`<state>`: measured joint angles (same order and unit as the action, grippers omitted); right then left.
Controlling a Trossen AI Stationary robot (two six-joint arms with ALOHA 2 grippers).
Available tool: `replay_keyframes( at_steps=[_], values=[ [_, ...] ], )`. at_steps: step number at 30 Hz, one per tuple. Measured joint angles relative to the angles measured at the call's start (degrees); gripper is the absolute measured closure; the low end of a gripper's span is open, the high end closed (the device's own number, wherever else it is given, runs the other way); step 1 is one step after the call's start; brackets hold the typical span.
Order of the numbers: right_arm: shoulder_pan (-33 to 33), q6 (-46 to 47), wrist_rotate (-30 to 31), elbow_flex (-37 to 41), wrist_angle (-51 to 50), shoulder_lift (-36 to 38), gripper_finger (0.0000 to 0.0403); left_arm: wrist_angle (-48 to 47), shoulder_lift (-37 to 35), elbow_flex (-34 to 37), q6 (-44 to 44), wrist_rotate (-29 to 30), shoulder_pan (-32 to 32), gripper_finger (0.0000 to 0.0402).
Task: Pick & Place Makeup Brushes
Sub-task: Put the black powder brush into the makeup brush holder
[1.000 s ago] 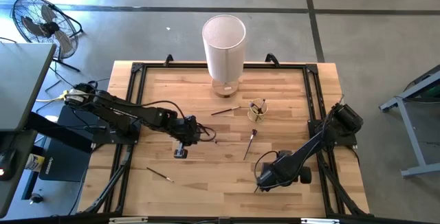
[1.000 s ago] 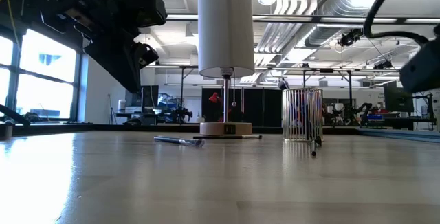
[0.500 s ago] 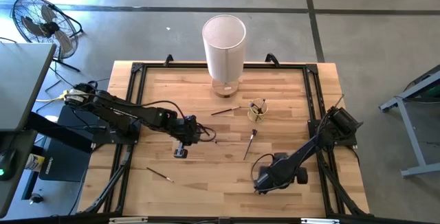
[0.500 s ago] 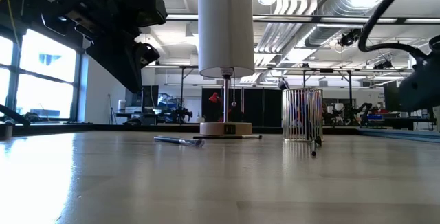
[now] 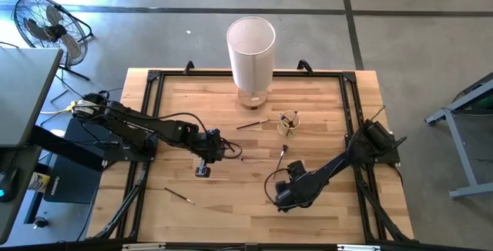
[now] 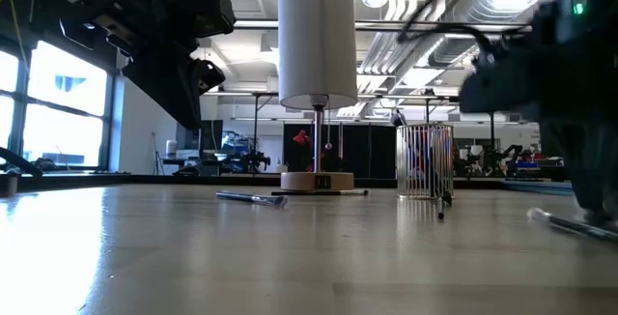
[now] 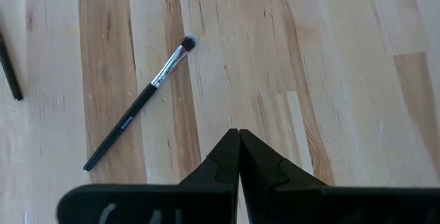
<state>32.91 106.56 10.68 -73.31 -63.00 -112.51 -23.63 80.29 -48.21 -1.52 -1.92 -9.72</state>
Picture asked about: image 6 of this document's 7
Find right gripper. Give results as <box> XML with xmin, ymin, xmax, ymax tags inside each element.
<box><xmin>459</xmin><ymin>5</ymin><xmax>618</xmax><ymax>225</ymax></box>

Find long teal handle makeup brush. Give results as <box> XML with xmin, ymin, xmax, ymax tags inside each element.
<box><xmin>526</xmin><ymin>207</ymin><xmax>618</xmax><ymax>243</ymax></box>

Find silver ferrule makeup brush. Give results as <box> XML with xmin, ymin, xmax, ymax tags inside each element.
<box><xmin>215</xmin><ymin>190</ymin><xmax>289</xmax><ymax>209</ymax></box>

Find wire brush holder cup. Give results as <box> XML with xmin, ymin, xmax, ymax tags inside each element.
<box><xmin>396</xmin><ymin>122</ymin><xmax>455</xmax><ymax>200</ymax></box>

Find black curved arm base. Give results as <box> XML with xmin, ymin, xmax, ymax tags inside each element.
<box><xmin>0</xmin><ymin>146</ymin><xmax>43</xmax><ymax>179</ymax></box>

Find thin black silver-tipped makeup brush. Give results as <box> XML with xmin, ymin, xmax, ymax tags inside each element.
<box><xmin>270</xmin><ymin>188</ymin><xmax>370</xmax><ymax>197</ymax></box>

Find dark computer monitor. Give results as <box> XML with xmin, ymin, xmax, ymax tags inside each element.
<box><xmin>200</xmin><ymin>119</ymin><xmax>225</xmax><ymax>152</ymax></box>

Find large window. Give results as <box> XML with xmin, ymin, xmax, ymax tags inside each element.
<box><xmin>0</xmin><ymin>39</ymin><xmax>110</xmax><ymax>169</ymax></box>

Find white shade table lamp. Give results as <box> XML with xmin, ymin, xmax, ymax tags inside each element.
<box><xmin>277</xmin><ymin>0</ymin><xmax>359</xmax><ymax>194</ymax></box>

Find black partition panels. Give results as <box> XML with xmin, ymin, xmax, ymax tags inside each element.
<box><xmin>282</xmin><ymin>123</ymin><xmax>398</xmax><ymax>180</ymax></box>

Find long overhead light bar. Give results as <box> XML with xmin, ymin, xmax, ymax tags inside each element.
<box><xmin>234</xmin><ymin>18</ymin><xmax>532</xmax><ymax>34</ymax></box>

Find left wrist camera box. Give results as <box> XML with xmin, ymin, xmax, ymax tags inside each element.
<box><xmin>168</xmin><ymin>0</ymin><xmax>238</xmax><ymax>40</ymax></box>

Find yellow cable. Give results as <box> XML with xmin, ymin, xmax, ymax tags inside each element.
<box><xmin>0</xmin><ymin>0</ymin><xmax>26</xmax><ymax>68</ymax></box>

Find silver ceiling air duct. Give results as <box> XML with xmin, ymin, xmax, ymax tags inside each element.
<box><xmin>427</xmin><ymin>0</ymin><xmax>556</xmax><ymax>68</ymax></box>

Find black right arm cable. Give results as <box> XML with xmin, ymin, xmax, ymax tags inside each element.
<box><xmin>397</xmin><ymin>0</ymin><xmax>489</xmax><ymax>53</ymax></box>

